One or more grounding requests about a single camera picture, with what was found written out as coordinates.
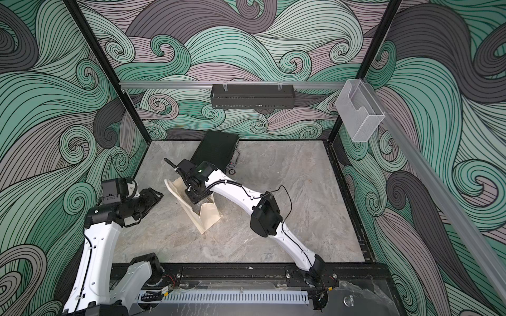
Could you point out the clear acrylic wall holder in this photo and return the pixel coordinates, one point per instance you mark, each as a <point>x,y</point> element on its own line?
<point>360,110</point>

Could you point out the black ribbed carrying case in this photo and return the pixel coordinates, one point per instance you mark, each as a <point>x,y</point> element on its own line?
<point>216,148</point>

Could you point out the black wall tray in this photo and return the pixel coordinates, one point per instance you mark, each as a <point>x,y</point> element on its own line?
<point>253,97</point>

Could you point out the cream canvas tote bag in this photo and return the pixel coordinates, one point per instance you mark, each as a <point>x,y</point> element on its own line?
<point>204,214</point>

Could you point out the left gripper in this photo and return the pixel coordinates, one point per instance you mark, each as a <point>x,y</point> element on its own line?
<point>148,195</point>

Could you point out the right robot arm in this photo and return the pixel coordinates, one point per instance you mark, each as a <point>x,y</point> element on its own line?
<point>265,216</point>

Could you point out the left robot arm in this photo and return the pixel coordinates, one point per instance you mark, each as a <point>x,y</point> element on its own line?
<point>90,294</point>

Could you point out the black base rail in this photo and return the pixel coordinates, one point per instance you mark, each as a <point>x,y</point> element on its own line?
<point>188,275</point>

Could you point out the white slotted cable duct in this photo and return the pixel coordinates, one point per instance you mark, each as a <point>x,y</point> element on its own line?
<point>232,297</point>

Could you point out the aluminium wall rail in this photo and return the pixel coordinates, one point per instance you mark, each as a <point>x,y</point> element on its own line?
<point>181,84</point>

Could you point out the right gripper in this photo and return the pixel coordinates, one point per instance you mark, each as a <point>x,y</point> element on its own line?
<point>195,199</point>

